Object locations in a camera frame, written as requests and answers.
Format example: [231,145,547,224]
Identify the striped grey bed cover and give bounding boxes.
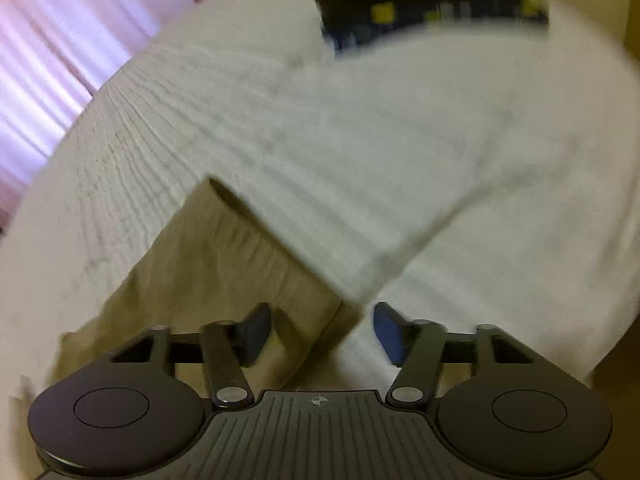
[1,0,639,479]

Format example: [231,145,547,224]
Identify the light taupe garment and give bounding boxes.
[48,179,359,392]

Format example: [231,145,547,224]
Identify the pink curtain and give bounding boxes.
[1,0,198,222]

